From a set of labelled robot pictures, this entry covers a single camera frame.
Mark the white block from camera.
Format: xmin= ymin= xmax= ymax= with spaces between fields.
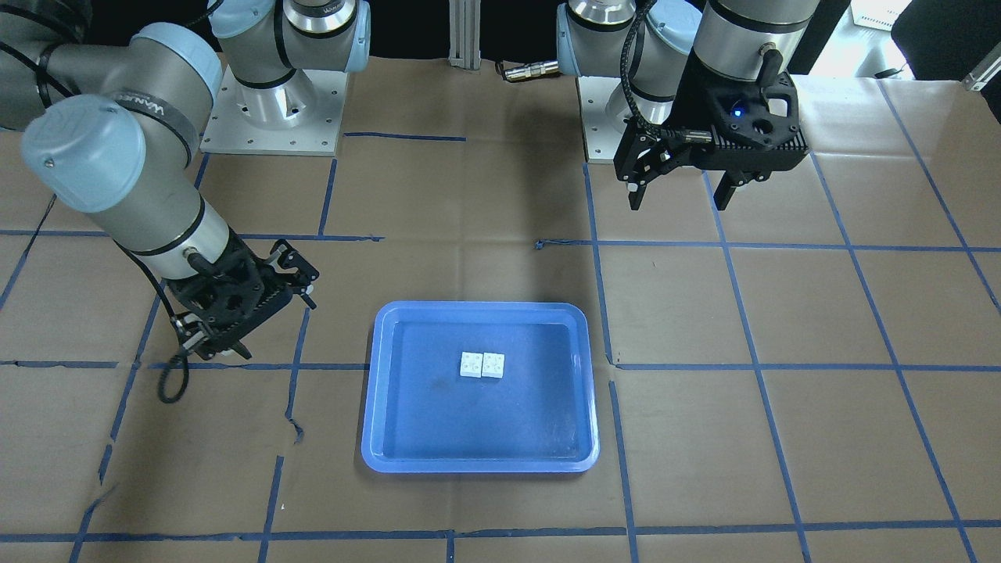
xmin=480 ymin=353 xmax=505 ymax=380

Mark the blue plastic tray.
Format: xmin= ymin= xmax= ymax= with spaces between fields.
xmin=360 ymin=302 xmax=601 ymax=474

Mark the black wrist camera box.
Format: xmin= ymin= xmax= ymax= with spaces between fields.
xmin=666 ymin=48 xmax=809 ymax=174

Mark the aluminium frame post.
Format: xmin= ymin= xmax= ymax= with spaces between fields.
xmin=447 ymin=0 xmax=482 ymax=72

